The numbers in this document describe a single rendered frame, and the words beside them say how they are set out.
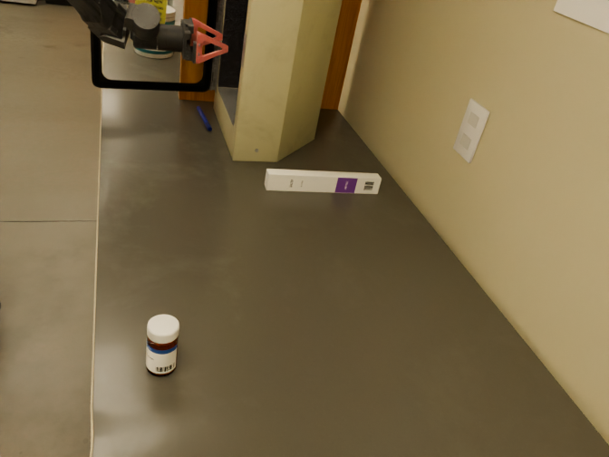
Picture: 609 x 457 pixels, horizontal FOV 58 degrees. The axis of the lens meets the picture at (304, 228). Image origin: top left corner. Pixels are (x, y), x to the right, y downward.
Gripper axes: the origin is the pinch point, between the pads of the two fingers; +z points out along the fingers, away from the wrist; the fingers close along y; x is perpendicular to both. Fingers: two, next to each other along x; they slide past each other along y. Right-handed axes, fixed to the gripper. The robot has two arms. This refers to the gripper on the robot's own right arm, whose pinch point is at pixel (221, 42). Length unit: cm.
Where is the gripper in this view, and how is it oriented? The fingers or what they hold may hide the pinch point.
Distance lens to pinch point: 138.2
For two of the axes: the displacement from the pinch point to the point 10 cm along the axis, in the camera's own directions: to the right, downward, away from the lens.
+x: -1.6, 8.3, 5.3
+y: -2.5, -5.5, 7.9
